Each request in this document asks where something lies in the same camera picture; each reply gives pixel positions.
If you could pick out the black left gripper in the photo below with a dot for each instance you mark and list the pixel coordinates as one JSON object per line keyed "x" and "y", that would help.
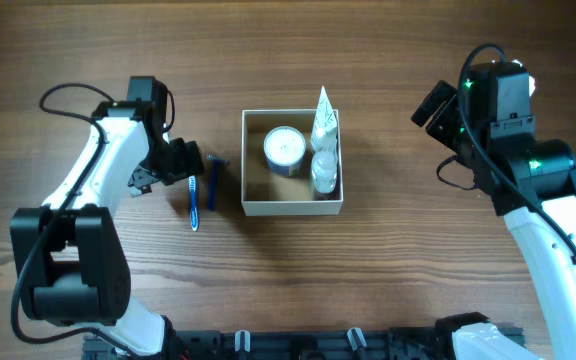
{"x": 187, "y": 160}

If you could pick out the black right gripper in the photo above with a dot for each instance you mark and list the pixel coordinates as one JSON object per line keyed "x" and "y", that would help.
{"x": 438, "y": 125}

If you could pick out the blue disposable razor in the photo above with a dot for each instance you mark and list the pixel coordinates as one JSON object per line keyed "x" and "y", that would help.
{"x": 217, "y": 164}

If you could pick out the blue white toothbrush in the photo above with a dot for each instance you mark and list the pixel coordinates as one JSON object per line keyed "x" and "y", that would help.
{"x": 194, "y": 213}

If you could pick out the cotton swab tub blue label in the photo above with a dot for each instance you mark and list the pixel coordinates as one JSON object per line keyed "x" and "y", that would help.
{"x": 284, "y": 148}

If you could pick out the white cream tube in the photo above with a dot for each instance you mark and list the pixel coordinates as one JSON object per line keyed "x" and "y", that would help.
{"x": 325, "y": 125}

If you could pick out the clear spray bottle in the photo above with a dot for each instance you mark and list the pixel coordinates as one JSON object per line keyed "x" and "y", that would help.
{"x": 323, "y": 175}

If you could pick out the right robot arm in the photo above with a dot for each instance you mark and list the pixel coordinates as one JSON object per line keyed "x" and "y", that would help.
{"x": 488, "y": 123}

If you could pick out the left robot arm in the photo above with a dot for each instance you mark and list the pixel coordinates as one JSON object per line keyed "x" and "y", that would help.
{"x": 72, "y": 273}

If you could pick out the white cardboard box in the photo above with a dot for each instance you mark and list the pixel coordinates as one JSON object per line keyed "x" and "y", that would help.
{"x": 265, "y": 193}

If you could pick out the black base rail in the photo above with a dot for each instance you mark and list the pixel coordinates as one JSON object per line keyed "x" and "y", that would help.
{"x": 393, "y": 344}

